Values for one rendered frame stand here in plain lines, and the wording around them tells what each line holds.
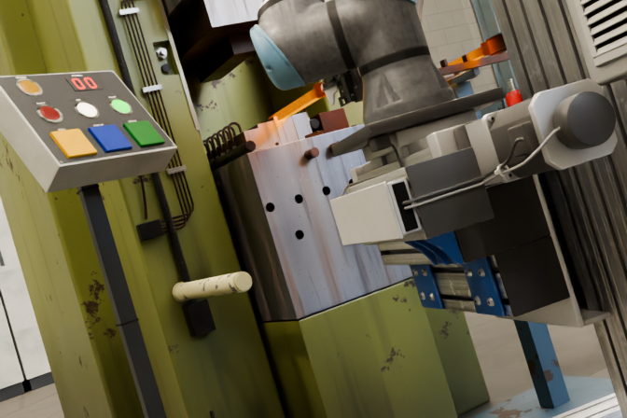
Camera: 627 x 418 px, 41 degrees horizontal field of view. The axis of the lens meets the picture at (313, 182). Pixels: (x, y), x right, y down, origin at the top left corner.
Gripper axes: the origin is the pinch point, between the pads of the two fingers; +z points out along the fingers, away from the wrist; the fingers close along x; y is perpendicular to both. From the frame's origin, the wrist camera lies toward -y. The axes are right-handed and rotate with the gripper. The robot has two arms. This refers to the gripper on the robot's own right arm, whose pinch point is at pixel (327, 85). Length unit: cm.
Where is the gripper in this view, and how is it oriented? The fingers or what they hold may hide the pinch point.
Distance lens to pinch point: 205.4
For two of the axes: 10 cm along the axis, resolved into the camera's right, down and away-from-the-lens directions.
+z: -4.4, 1.7, 8.8
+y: 3.0, 9.5, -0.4
